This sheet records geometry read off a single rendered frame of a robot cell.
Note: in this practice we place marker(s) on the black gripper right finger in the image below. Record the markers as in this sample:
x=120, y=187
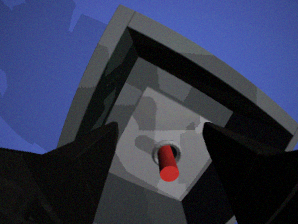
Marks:
x=259, y=180

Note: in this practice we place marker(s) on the red peg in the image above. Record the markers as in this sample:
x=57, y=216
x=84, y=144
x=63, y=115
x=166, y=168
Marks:
x=167, y=164

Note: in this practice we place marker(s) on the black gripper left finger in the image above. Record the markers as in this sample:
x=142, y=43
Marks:
x=67, y=181

